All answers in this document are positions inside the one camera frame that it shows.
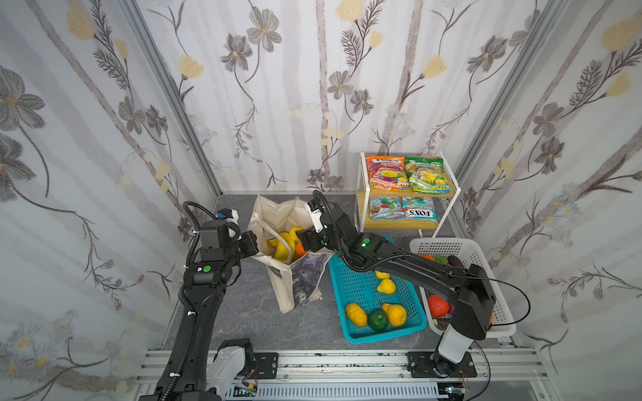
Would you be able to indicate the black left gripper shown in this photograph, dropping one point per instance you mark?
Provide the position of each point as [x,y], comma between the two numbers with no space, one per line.
[250,243]

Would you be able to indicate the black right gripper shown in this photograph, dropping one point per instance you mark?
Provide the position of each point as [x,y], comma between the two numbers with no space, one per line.
[306,238]

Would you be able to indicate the orange fruit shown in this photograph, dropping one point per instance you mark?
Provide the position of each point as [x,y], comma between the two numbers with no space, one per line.
[299,249]

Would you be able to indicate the yellow banana bunch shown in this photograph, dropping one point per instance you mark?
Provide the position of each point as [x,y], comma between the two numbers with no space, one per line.
[285,249]

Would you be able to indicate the cream canvas tote bag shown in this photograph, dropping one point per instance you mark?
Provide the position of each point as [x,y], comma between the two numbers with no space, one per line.
[294,283]

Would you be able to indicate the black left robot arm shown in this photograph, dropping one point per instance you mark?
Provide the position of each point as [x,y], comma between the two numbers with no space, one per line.
[218,247]

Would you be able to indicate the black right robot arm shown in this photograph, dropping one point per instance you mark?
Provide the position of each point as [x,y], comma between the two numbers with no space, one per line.
[469,289]

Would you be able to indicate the orange candy bag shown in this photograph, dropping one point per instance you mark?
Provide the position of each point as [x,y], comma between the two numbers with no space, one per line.
[387,172]

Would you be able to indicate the green mint candy bag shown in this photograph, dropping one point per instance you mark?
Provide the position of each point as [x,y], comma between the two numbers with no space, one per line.
[419,208]

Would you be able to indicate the green yellow candy bag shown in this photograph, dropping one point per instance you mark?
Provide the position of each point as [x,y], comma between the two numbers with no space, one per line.
[427,175]

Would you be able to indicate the white metal wooden shelf rack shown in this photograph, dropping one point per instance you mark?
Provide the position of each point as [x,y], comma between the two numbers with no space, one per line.
[444,203]

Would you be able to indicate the teal plastic basket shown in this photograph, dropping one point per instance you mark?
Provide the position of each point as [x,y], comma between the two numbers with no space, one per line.
[361,289]

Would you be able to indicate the yellow bumpy citrus left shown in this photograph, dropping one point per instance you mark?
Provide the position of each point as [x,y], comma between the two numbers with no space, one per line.
[356,315]

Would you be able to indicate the green avocado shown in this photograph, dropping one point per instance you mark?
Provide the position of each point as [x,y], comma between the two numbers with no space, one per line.
[377,320]

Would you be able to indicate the yellow pear right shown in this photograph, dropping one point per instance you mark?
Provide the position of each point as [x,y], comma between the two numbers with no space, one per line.
[395,313]

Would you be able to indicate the dark eggplant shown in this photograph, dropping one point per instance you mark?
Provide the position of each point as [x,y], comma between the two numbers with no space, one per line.
[454,261]

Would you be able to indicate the red tomato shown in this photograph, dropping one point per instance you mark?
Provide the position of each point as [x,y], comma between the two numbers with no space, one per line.
[438,307]

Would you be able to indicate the white plastic basket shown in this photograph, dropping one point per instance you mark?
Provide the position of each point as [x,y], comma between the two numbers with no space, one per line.
[469,252]

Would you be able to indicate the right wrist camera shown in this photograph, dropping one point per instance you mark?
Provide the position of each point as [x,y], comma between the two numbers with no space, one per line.
[315,212]

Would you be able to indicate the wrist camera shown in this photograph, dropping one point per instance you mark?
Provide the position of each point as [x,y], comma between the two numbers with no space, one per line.
[227,214]
[315,212]

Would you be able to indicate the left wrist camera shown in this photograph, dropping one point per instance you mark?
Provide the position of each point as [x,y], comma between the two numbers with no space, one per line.
[227,214]

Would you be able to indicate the aluminium rail base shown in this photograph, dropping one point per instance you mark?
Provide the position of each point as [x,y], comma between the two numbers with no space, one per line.
[488,374]

